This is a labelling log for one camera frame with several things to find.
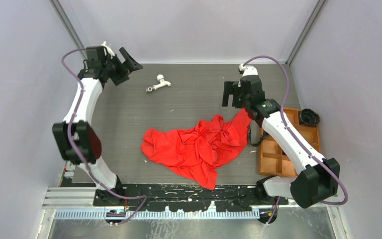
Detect white faucet with chrome head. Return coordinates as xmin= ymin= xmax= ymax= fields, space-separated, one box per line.
xmin=152 ymin=74 xmax=172 ymax=91

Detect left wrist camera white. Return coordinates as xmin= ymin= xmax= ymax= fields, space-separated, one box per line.
xmin=101 ymin=41 xmax=116 ymax=57

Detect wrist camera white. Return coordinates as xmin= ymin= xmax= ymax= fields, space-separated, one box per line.
xmin=238 ymin=64 xmax=258 ymax=77
xmin=101 ymin=41 xmax=116 ymax=57

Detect slotted cable duct grey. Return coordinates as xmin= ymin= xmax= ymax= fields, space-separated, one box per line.
xmin=54 ymin=209 xmax=259 ymax=220

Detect red cloth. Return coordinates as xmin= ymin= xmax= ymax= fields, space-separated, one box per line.
xmin=141 ymin=110 xmax=251 ymax=190

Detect orange compartment tray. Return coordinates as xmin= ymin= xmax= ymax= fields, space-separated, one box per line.
xmin=258 ymin=108 xmax=321 ymax=178

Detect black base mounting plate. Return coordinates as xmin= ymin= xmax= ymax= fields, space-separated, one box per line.
xmin=93 ymin=183 xmax=289 ymax=214

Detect black coiled strap outside tray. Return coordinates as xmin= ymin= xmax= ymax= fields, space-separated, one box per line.
xmin=298 ymin=108 xmax=320 ymax=127

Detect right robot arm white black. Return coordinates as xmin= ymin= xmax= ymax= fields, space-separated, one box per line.
xmin=222 ymin=75 xmax=340 ymax=209

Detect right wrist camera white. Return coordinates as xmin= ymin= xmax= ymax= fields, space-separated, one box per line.
xmin=238 ymin=64 xmax=258 ymax=77

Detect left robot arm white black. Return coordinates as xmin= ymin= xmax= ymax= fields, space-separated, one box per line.
xmin=52 ymin=44 xmax=143 ymax=206

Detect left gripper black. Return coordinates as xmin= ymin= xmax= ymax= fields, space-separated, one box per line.
xmin=103 ymin=49 xmax=144 ymax=86

